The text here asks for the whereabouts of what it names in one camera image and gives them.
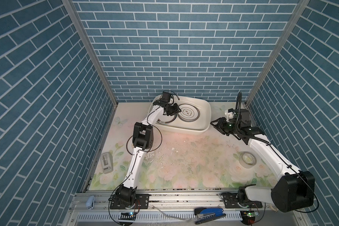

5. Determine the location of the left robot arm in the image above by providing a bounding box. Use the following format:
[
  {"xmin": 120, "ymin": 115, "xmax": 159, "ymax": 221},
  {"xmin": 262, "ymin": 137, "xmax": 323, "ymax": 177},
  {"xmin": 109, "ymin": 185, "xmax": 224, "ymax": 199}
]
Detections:
[{"xmin": 114, "ymin": 100, "xmax": 181, "ymax": 208}]

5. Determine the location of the right circuit board with LED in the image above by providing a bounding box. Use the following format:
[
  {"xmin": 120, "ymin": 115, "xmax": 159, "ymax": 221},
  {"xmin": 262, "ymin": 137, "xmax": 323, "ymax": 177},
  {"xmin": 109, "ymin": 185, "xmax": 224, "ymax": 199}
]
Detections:
[{"xmin": 240, "ymin": 211, "xmax": 259, "ymax": 226}]

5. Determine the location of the left circuit board with LED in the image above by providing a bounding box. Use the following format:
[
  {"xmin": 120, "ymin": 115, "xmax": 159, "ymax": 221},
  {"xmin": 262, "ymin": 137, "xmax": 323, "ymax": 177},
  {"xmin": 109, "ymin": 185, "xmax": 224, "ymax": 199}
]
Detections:
[{"xmin": 118, "ymin": 212, "xmax": 137, "ymax": 226}]

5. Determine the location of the translucent cable on rail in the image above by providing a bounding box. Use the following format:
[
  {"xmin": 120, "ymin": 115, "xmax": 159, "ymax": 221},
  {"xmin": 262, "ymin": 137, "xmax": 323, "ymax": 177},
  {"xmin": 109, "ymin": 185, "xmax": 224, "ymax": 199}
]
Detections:
[{"xmin": 152, "ymin": 205, "xmax": 193, "ymax": 222}]

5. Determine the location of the light blue small device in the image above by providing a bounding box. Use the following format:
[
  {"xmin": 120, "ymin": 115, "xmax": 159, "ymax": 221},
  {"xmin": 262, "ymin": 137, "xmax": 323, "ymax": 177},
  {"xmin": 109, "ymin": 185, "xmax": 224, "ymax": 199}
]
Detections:
[{"xmin": 85, "ymin": 195, "xmax": 95, "ymax": 210}]

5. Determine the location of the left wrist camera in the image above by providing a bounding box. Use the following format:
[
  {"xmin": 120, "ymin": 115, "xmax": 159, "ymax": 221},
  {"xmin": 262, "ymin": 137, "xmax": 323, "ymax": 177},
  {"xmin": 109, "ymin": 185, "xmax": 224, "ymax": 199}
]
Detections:
[{"xmin": 160, "ymin": 91, "xmax": 172, "ymax": 104}]

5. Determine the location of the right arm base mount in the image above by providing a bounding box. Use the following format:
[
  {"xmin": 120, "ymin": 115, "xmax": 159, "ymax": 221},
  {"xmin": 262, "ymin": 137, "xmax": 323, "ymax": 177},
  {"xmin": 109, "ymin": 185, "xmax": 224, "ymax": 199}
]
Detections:
[{"xmin": 220, "ymin": 192, "xmax": 263, "ymax": 210}]

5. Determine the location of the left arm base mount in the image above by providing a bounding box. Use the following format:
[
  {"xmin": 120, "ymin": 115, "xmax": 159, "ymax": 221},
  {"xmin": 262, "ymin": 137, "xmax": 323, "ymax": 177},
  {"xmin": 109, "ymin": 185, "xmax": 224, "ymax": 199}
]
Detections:
[{"xmin": 108, "ymin": 194, "xmax": 150, "ymax": 210}]

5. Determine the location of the blue black stapler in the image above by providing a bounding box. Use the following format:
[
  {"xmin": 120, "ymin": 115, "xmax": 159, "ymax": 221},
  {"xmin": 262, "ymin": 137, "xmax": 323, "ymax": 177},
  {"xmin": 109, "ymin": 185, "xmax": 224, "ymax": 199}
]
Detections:
[{"xmin": 194, "ymin": 207, "xmax": 226, "ymax": 225}]

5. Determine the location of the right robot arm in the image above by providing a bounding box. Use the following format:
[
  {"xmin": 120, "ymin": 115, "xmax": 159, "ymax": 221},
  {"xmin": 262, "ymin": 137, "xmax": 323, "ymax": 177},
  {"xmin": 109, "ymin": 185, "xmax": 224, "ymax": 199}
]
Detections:
[{"xmin": 210, "ymin": 117, "xmax": 318, "ymax": 212}]

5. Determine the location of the clear tape roll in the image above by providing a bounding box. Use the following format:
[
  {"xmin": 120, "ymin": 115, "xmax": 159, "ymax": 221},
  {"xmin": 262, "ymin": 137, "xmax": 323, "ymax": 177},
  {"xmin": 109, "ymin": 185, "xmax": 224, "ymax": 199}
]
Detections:
[{"xmin": 239, "ymin": 152, "xmax": 257, "ymax": 169}]

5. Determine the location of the white plate black clover outline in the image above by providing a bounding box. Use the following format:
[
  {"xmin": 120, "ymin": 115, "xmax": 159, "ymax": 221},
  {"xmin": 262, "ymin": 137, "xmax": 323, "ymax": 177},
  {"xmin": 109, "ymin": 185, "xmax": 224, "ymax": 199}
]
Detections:
[{"xmin": 178, "ymin": 104, "xmax": 200, "ymax": 122}]

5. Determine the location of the circuit board with led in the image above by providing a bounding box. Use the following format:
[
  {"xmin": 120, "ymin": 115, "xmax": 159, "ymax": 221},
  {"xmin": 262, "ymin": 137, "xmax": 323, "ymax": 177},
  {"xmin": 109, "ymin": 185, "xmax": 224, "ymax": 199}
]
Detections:
[
  {"xmin": 118, "ymin": 212, "xmax": 137, "ymax": 226},
  {"xmin": 240, "ymin": 211, "xmax": 259, "ymax": 226}
]

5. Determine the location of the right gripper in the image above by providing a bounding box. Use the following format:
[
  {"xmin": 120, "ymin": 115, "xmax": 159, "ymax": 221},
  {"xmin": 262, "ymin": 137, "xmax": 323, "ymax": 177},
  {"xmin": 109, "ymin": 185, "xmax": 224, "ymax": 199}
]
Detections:
[{"xmin": 210, "ymin": 117, "xmax": 240, "ymax": 136}]

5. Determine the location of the orange sunburst plate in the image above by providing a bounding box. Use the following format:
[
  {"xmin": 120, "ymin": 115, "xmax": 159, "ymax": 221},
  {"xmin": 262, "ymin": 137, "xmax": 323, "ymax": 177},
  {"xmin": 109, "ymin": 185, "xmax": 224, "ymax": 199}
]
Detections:
[{"xmin": 126, "ymin": 136, "xmax": 134, "ymax": 155}]

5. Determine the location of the white plastic bin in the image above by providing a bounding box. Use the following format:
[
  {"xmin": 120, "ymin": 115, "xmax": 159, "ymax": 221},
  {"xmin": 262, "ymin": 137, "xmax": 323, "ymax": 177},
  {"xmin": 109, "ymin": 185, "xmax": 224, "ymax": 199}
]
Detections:
[{"xmin": 154, "ymin": 96, "xmax": 211, "ymax": 135}]

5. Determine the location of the grey rectangular device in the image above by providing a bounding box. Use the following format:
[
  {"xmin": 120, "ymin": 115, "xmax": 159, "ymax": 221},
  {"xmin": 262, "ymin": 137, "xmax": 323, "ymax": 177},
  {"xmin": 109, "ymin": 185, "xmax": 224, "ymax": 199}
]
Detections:
[{"xmin": 100, "ymin": 152, "xmax": 114, "ymax": 174}]

